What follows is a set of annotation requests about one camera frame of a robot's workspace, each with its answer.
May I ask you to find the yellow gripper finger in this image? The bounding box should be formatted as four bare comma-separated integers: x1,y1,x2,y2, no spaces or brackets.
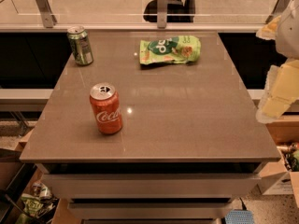
256,60,299,124
256,16,281,40

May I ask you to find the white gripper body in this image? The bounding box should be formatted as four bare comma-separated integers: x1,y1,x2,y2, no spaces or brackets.
276,0,299,59

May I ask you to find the green rice chip bag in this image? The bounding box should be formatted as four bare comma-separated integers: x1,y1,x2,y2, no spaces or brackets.
139,35,201,65

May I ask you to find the red coke can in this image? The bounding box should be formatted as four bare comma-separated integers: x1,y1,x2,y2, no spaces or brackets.
90,82,122,134

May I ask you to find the green soda can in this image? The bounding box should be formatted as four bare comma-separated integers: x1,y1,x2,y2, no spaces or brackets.
67,26,93,65

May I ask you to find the green snack bag in bin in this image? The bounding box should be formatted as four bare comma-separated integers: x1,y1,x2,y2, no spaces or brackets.
15,194,43,224

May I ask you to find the cardboard box right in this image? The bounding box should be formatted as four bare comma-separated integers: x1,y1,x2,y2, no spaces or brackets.
258,115,299,208

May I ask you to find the black office chair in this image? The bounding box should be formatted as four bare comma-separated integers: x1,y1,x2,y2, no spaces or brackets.
143,0,199,23

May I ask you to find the blue perforated mat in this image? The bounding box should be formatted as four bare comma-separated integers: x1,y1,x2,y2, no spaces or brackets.
224,210,255,224

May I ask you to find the grey upper drawer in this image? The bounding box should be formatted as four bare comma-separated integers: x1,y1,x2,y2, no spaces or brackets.
42,174,260,199

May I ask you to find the grey drawer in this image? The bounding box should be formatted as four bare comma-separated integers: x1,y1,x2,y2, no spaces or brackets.
42,174,260,199
68,203,232,220

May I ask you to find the grey lower drawer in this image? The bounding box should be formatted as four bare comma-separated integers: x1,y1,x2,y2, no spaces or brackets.
68,203,232,220

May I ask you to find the right metal glass bracket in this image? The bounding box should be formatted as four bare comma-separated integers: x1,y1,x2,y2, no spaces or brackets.
265,0,291,23

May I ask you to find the metal glass bracket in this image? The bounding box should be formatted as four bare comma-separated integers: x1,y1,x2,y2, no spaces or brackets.
265,0,291,23
157,0,167,29
36,0,57,28

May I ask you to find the middle metal glass bracket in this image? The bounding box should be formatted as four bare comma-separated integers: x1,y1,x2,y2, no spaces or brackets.
157,0,167,29

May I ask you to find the left metal glass bracket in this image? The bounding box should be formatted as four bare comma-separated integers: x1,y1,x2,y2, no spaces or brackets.
36,0,57,28

